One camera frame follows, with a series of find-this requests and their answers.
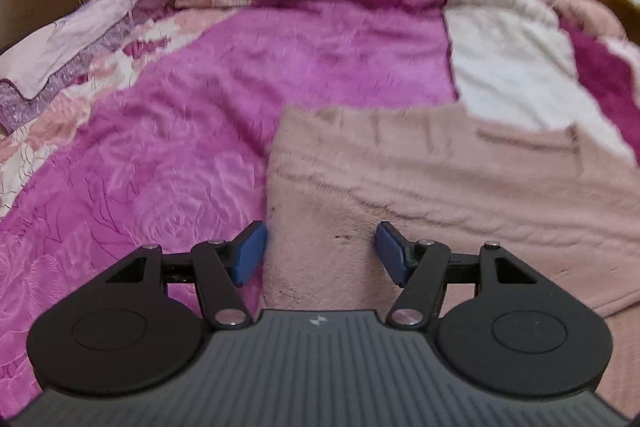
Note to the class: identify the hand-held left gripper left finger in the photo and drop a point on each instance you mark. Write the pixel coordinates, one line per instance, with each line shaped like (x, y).
(248, 252)

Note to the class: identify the magenta patchwork blanket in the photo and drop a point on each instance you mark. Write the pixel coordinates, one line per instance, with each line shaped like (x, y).
(300, 57)

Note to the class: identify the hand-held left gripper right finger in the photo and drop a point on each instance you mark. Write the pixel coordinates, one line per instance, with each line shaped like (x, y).
(392, 252)

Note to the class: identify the pink knit cardigan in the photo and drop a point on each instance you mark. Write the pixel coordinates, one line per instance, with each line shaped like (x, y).
(425, 187)

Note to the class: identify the lilac floral bedsheet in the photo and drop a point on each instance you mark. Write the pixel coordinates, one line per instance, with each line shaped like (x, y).
(75, 37)

